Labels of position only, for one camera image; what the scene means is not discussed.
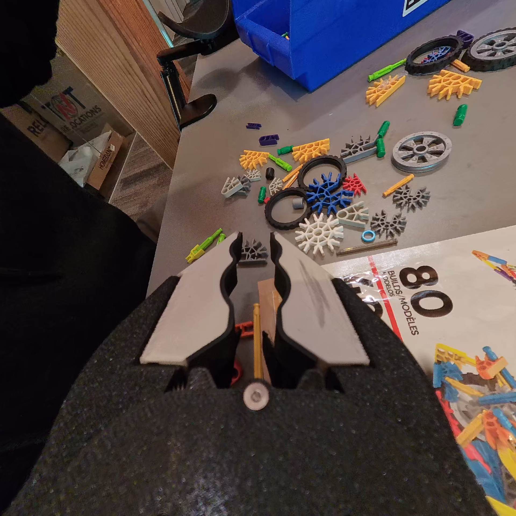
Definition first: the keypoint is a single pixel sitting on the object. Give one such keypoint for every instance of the dark grey connector with strip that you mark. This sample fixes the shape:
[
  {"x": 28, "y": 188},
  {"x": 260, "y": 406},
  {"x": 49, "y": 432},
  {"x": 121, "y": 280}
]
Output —
[{"x": 356, "y": 147}]

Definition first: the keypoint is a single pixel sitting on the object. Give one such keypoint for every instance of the printed cardboard box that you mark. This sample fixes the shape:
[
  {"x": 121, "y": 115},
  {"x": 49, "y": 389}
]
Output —
[{"x": 52, "y": 121}]

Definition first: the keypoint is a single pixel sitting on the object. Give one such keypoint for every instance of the orange ladder connector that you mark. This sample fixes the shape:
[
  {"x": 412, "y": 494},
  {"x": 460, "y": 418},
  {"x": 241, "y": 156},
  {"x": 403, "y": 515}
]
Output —
[{"x": 244, "y": 327}]

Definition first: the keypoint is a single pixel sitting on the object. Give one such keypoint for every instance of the white plastic bag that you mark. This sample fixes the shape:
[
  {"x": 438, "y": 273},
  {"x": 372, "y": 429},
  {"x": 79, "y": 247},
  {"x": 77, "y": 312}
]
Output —
[{"x": 84, "y": 157}]

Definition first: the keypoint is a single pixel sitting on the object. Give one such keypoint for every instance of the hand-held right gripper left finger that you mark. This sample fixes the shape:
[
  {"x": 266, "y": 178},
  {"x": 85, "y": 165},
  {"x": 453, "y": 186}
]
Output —
[{"x": 189, "y": 314}]

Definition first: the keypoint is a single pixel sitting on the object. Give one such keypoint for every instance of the black rubber tyre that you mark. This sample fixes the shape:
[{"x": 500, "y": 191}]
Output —
[
  {"x": 302, "y": 165},
  {"x": 271, "y": 213},
  {"x": 411, "y": 60}
]

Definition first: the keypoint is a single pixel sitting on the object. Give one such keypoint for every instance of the red corner connector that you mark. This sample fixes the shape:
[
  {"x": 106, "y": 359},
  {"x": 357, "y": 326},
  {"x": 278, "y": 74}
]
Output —
[{"x": 237, "y": 371}]

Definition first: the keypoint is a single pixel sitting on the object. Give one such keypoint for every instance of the red fan connector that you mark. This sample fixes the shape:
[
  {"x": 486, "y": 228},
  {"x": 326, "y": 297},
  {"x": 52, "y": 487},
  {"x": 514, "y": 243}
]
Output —
[{"x": 354, "y": 184}]

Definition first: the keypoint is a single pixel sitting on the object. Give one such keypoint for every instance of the long yellow rod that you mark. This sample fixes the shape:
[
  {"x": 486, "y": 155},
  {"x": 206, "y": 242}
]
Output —
[{"x": 257, "y": 342}]

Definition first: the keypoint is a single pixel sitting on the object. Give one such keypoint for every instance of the long grey rod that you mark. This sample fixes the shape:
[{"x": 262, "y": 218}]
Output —
[{"x": 367, "y": 246}]

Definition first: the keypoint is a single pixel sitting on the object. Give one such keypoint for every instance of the wooden cabinet panel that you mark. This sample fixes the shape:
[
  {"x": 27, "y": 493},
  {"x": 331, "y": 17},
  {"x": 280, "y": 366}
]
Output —
[{"x": 121, "y": 60}]

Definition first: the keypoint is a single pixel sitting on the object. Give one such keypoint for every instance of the short green rod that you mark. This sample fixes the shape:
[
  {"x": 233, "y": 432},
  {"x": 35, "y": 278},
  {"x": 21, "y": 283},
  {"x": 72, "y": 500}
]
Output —
[
  {"x": 262, "y": 194},
  {"x": 284, "y": 150},
  {"x": 380, "y": 147},
  {"x": 460, "y": 115},
  {"x": 383, "y": 128}
]

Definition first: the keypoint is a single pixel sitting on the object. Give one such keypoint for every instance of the small blue connector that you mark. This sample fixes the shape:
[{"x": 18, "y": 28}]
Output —
[{"x": 437, "y": 54}]

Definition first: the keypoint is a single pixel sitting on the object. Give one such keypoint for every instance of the grey spacer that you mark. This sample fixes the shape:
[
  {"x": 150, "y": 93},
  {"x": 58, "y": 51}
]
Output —
[{"x": 298, "y": 203}]

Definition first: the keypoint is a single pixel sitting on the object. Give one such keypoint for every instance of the small grey connector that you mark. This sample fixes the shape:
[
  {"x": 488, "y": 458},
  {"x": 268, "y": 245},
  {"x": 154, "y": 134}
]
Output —
[{"x": 252, "y": 175}]

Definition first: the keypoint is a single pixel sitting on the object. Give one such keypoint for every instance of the black chair armrest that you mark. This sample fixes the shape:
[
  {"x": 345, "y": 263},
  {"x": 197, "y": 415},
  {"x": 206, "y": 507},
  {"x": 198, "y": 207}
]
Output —
[{"x": 177, "y": 80}]

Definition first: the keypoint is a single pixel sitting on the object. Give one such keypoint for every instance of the grey wheel with black tyre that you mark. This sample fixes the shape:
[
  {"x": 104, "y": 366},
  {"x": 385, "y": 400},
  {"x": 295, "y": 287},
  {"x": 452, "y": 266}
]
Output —
[{"x": 494, "y": 48}]

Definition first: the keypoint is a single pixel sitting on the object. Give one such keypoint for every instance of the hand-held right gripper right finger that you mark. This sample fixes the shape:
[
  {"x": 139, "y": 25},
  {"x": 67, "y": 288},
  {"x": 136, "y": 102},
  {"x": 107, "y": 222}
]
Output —
[{"x": 318, "y": 318}]

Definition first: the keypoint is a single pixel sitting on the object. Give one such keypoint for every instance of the blue bin with square label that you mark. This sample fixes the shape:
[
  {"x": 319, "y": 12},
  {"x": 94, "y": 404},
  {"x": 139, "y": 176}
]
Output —
[{"x": 330, "y": 36}]

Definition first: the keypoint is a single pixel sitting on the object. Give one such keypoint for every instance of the lime green rod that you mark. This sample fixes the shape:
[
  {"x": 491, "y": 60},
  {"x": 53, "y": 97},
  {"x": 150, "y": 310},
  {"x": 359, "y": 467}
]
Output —
[{"x": 387, "y": 69}]

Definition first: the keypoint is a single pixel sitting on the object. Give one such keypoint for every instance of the small cardboard box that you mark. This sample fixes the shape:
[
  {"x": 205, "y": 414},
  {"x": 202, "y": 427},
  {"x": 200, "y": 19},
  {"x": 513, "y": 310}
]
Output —
[{"x": 107, "y": 157}]

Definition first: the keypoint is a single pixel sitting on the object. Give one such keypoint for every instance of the printed construction toy bag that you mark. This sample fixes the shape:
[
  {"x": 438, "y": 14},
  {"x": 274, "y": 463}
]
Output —
[{"x": 443, "y": 282}]

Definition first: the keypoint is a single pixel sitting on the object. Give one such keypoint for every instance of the short orange rod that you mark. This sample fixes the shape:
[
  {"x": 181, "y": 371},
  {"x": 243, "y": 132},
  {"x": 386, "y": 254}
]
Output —
[
  {"x": 398, "y": 184},
  {"x": 459, "y": 65},
  {"x": 292, "y": 175}
]

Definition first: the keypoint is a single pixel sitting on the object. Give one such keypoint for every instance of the white snowflake connector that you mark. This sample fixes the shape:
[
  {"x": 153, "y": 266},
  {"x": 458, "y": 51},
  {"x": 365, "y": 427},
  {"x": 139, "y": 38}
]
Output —
[{"x": 319, "y": 234}]

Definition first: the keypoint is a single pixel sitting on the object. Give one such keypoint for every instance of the small white connector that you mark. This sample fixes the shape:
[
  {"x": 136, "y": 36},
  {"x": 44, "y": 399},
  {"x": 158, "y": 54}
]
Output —
[{"x": 276, "y": 185}]

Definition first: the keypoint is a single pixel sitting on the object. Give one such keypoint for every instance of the dark grey snowflake connector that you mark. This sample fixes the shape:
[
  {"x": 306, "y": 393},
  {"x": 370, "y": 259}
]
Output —
[
  {"x": 254, "y": 253},
  {"x": 387, "y": 223},
  {"x": 411, "y": 197}
]

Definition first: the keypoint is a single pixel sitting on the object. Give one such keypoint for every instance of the grey wheel hub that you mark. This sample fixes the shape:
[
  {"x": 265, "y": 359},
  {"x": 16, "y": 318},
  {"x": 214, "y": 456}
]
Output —
[{"x": 421, "y": 152}]

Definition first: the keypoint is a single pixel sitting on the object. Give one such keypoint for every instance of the yellow fan connector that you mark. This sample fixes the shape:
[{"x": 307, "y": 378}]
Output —
[
  {"x": 310, "y": 150},
  {"x": 253, "y": 159},
  {"x": 385, "y": 89},
  {"x": 453, "y": 84}
]

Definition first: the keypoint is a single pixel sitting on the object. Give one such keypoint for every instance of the black spacer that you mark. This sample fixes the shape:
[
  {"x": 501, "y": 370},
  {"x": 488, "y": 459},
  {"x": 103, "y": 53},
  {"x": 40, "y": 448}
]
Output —
[{"x": 269, "y": 173}]

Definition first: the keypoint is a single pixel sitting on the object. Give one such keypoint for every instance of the purple connector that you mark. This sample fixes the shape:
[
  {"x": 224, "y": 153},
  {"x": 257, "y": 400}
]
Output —
[{"x": 465, "y": 38}]

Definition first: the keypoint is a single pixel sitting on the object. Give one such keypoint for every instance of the blue snowflake connector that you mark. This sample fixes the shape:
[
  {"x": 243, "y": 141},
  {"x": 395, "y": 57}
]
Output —
[{"x": 328, "y": 192}]

